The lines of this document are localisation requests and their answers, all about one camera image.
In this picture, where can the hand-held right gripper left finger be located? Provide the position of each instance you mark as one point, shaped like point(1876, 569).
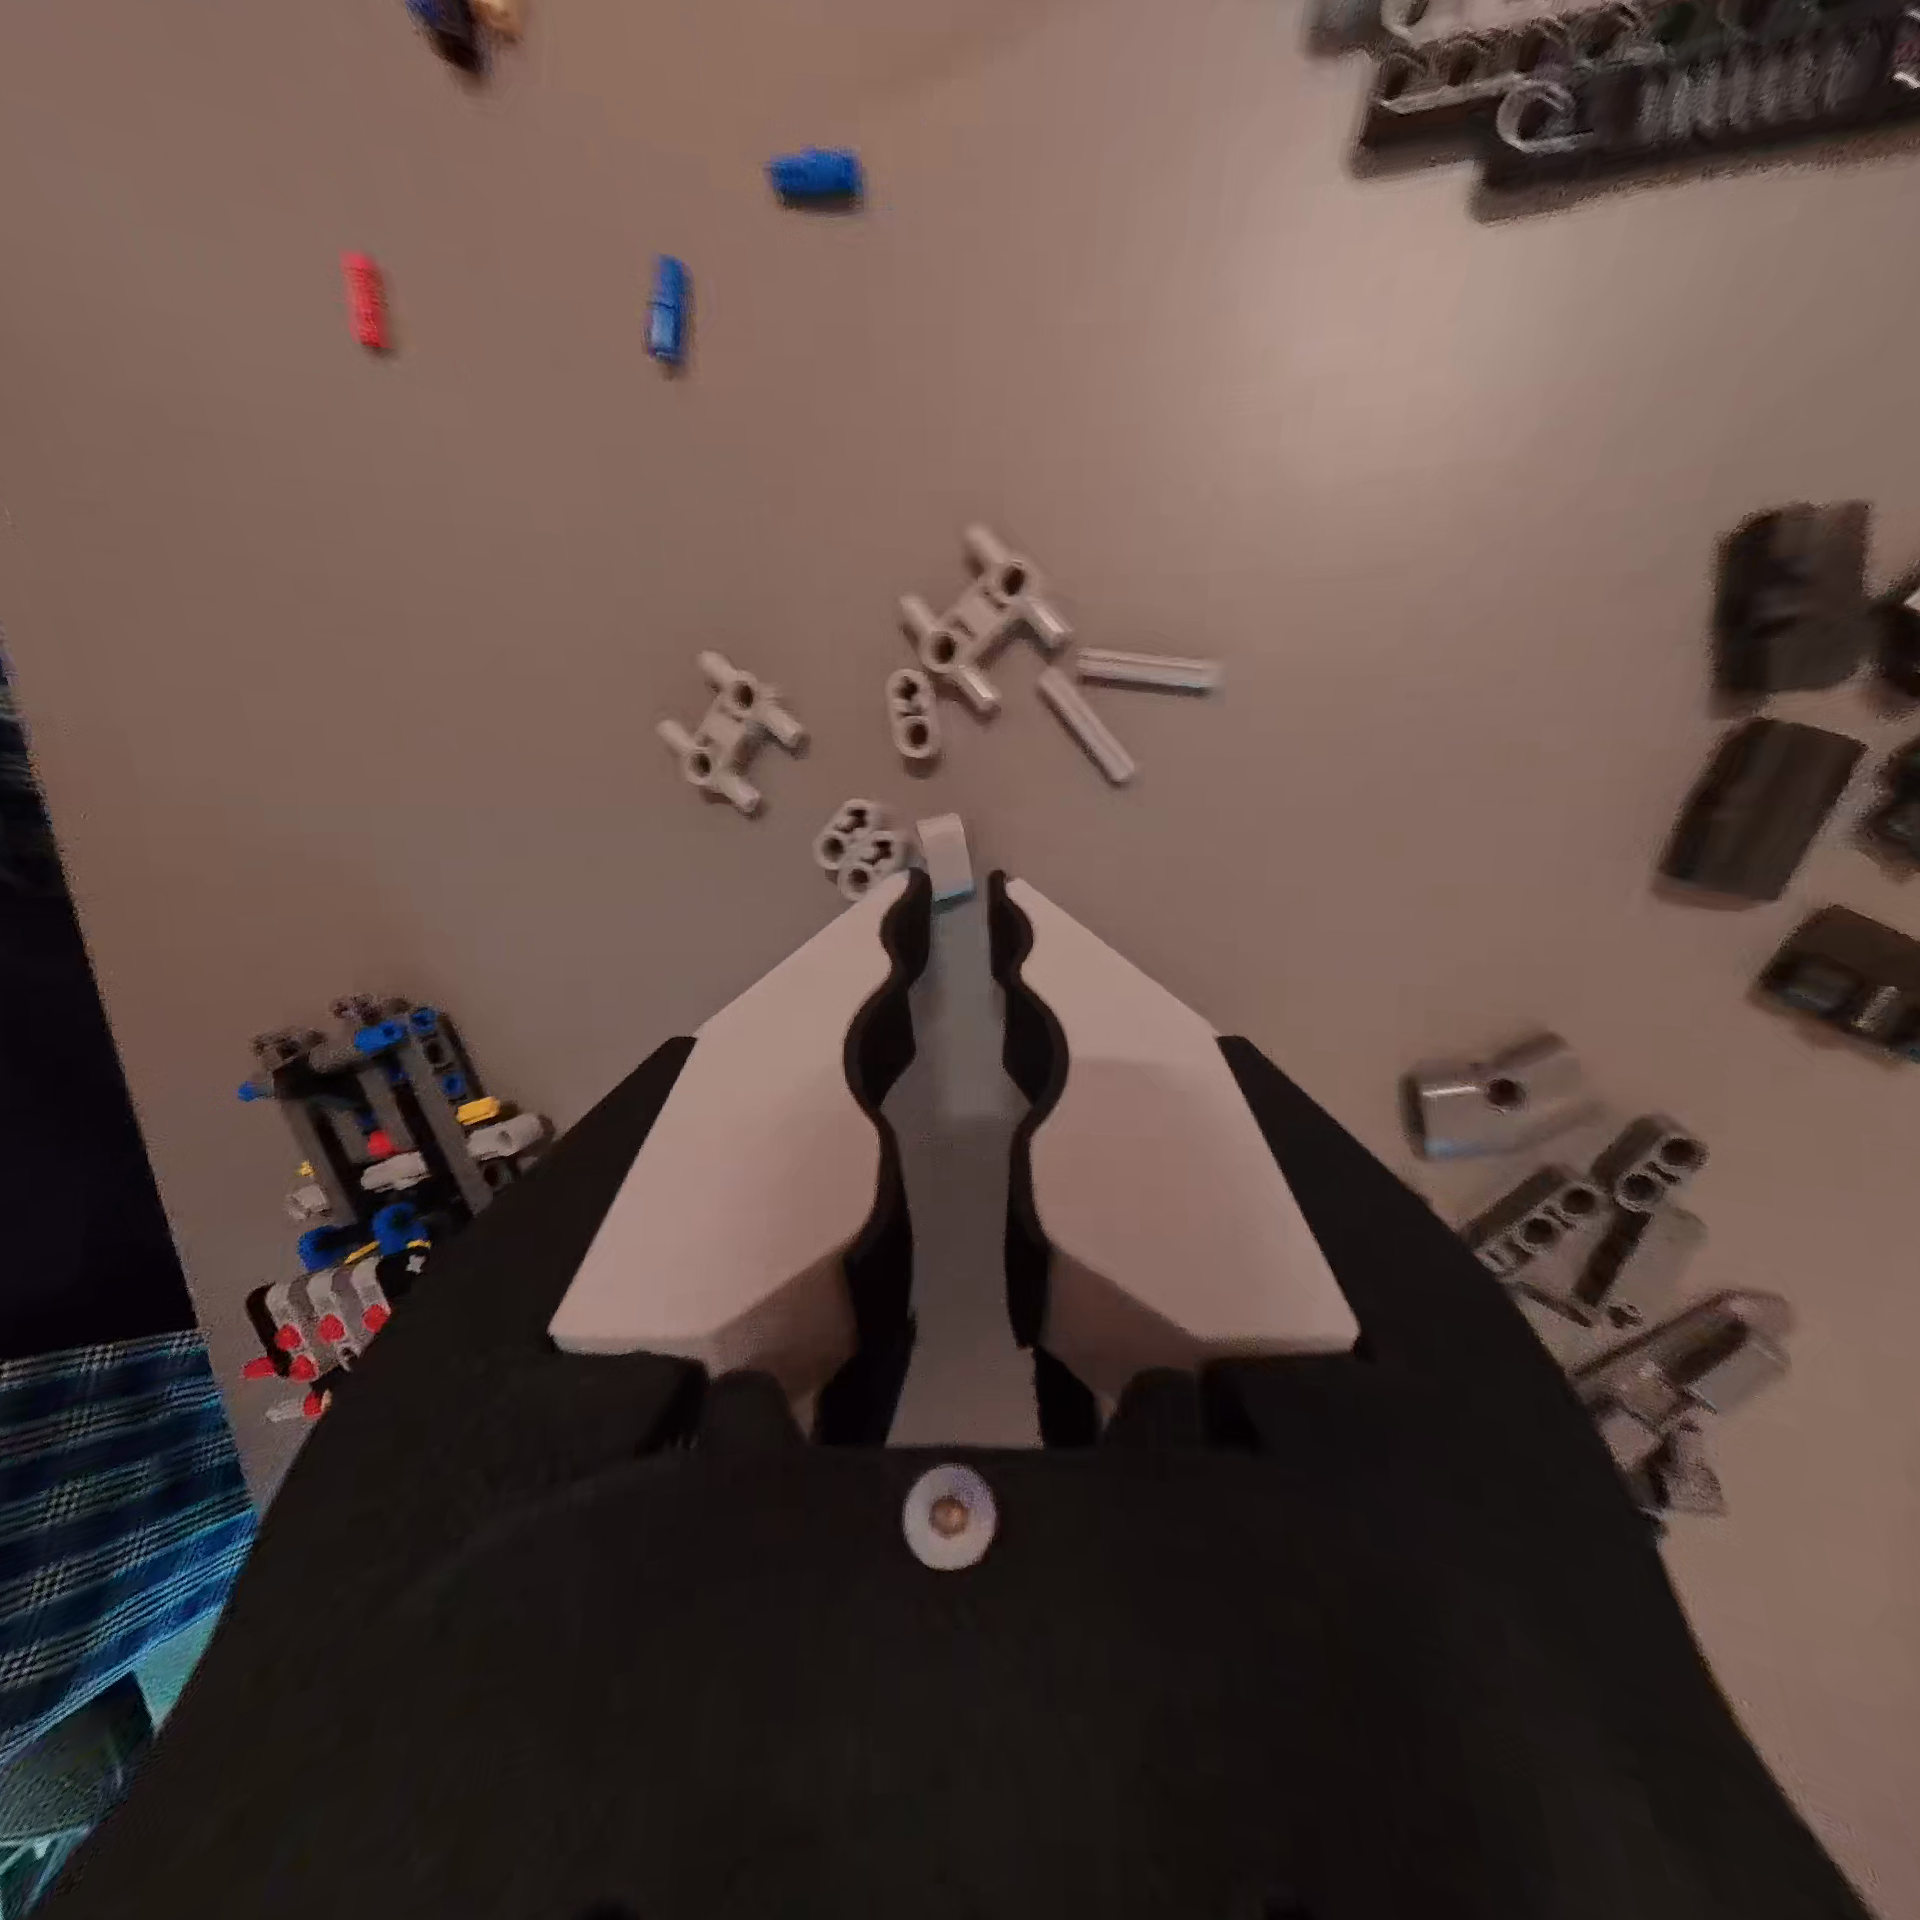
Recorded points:
point(720, 1184)

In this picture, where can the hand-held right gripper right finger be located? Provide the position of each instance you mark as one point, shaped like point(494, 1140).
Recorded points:
point(1185, 1184)

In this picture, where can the small grey lego axle piece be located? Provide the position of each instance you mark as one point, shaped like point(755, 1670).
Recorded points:
point(944, 854)

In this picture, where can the grey lego H connector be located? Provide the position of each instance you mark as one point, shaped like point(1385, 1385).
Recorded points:
point(993, 608)
point(732, 731)

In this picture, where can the grey lego connector block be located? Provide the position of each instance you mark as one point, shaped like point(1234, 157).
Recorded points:
point(1494, 1094)

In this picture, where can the partly built lego model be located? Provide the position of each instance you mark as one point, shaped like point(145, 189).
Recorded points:
point(382, 1170)

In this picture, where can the small grey lego liftarm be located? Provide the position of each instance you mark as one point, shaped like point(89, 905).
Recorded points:
point(874, 866)
point(910, 708)
point(849, 830)

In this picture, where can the pile of grey lego pieces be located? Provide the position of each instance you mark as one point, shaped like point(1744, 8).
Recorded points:
point(1634, 1275)

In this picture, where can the blue lego pin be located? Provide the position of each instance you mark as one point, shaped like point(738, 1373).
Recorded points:
point(668, 307)
point(818, 176)

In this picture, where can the red lego pin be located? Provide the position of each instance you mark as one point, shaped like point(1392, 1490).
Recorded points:
point(364, 299)

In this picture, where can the dark blue lego piece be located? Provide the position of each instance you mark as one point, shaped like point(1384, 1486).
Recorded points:
point(463, 27)

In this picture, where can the stack of black lego beams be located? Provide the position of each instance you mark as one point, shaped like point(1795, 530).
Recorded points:
point(1651, 83)

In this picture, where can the blue plaid cloth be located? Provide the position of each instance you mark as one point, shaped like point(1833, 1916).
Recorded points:
point(105, 1499)

